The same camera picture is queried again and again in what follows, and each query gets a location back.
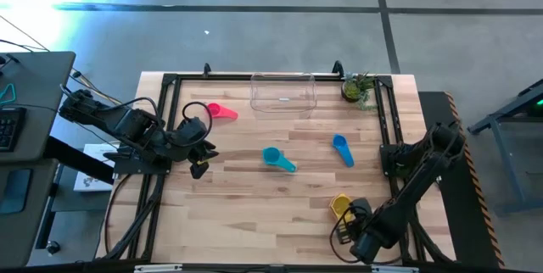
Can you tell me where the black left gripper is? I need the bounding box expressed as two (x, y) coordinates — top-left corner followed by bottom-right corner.
(169, 135), (221, 180)

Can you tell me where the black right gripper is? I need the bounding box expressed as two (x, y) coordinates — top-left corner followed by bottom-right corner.
(344, 198), (374, 240)

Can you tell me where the yellow plastic measuring cup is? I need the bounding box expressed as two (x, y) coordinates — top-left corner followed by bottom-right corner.
(329, 193), (354, 224)

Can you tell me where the red plastic measuring cup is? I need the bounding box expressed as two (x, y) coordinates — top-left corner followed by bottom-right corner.
(206, 102), (239, 121)

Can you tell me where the teal plastic measuring cup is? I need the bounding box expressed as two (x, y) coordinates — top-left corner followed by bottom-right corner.
(261, 146), (298, 174)

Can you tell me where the blue plastic measuring cup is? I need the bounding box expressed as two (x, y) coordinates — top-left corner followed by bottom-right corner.
(332, 133), (355, 169)

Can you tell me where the clear plastic basket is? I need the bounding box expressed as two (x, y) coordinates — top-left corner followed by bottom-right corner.
(249, 72), (318, 120)

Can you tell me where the black hazard-striped floor mat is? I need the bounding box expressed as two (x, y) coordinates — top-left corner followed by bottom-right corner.
(417, 90), (507, 270)

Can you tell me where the white booklet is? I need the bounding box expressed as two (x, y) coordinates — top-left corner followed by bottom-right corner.
(74, 142), (120, 192)

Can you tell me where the potted succulent plant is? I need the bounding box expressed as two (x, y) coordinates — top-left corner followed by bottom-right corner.
(340, 71), (379, 112)

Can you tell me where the grey side desk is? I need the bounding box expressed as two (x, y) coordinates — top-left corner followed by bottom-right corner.
(0, 158), (59, 268)

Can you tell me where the blue-grey metal stand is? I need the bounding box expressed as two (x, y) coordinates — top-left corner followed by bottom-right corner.
(467, 78), (543, 218)

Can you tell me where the dark mouse pad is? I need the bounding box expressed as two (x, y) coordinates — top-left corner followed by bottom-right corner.
(0, 169), (33, 215)

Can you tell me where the black keyboard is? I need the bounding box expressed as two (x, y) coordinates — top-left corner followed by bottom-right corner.
(0, 106), (27, 153)

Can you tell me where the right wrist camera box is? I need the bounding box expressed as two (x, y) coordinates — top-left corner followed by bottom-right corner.
(336, 221), (353, 244)

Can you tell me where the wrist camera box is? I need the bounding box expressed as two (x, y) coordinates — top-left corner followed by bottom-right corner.
(182, 116), (209, 137)
(336, 221), (353, 244)

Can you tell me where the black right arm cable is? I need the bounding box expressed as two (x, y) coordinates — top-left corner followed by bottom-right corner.
(328, 204), (361, 265)

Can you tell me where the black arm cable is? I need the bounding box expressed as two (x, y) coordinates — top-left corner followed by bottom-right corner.
(181, 101), (214, 139)
(328, 204), (361, 265)

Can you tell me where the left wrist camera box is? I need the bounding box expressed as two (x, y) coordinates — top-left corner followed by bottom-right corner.
(182, 116), (209, 137)

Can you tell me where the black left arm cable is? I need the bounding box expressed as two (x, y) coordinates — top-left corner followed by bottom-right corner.
(181, 101), (214, 139)

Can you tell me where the white table bracket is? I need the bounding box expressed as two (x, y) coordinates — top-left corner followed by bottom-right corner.
(372, 265), (420, 273)
(134, 264), (183, 273)

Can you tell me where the black aluminium table frame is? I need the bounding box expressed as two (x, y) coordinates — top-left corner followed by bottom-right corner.
(104, 71), (457, 265)

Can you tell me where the teal cable loop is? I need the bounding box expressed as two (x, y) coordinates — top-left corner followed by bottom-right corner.
(0, 82), (17, 107)

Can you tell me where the thin black floor cable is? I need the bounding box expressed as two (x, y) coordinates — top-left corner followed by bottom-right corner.
(0, 14), (51, 53)

